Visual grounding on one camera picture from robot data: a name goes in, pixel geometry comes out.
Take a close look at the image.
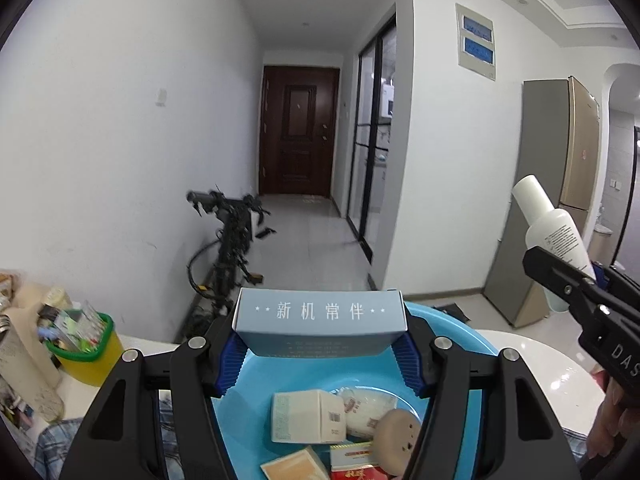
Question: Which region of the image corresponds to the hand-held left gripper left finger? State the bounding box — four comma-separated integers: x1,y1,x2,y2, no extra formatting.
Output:
59,307,251,480

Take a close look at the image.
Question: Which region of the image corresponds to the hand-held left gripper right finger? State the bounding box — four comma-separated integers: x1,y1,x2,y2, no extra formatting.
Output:
392,305,583,480

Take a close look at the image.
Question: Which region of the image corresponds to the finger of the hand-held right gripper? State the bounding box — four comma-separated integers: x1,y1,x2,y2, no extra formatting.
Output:
590,260,640,308
522,246,640,391

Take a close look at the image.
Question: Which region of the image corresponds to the white pink packet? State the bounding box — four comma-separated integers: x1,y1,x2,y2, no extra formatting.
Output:
335,386,401,443

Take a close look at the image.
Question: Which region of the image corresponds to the blue plastic basin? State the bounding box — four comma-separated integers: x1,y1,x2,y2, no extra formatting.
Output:
207,300,501,480

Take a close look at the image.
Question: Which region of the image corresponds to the white plastic bottle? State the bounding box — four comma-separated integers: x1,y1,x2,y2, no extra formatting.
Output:
511,174,597,313

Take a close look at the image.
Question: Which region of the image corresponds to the beige round disc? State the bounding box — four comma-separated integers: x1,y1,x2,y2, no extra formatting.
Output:
374,408,423,477

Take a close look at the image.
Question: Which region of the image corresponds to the cream cardboard box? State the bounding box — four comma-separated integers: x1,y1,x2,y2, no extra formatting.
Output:
270,389,347,446

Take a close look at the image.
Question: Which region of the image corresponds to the grey blue cardboard box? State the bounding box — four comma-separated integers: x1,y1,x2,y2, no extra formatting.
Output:
232,287,410,358

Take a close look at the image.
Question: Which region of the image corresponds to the red cigarette pack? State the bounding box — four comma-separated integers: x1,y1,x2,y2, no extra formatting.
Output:
329,440,388,480

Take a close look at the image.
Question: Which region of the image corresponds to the orange box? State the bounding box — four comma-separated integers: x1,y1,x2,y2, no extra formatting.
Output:
260,445,328,480

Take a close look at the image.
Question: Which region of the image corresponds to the person's right hand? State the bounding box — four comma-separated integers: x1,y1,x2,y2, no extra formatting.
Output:
587,385,640,461

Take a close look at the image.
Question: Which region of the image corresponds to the black floor mat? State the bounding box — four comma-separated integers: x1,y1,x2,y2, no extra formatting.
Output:
432,302,471,323

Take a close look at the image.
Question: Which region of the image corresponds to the black framed bathroom door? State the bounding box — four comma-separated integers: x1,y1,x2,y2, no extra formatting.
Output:
612,125,640,266

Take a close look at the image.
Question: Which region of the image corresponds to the black electric bicycle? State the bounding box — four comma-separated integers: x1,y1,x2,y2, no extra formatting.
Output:
186,189,277,341

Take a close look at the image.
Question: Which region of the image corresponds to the yellow bin with green rim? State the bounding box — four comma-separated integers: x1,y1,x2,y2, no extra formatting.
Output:
46,312,124,387

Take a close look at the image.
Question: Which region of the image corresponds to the gold refrigerator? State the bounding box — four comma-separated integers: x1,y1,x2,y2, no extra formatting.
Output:
482,76,601,330

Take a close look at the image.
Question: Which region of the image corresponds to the pile of small packets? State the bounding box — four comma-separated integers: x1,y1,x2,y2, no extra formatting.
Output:
37,302,108,353

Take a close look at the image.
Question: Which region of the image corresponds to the clear jar pale lid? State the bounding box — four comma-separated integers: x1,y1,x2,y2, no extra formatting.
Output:
42,285,71,308

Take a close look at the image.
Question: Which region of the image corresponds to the blue plaid shirt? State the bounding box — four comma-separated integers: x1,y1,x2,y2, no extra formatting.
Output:
35,387,221,480

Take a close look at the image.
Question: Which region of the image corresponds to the beige tumbler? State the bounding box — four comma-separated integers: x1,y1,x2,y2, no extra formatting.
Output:
0,315,65,422

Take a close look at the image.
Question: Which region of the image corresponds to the dark brown door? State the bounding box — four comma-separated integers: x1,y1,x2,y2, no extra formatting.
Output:
258,65,341,198

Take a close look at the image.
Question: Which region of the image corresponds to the black framed glass door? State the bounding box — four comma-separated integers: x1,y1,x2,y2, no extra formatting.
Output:
346,11,398,263

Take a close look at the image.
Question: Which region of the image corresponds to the grey wall panel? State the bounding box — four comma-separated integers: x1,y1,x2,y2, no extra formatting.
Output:
455,3,497,82

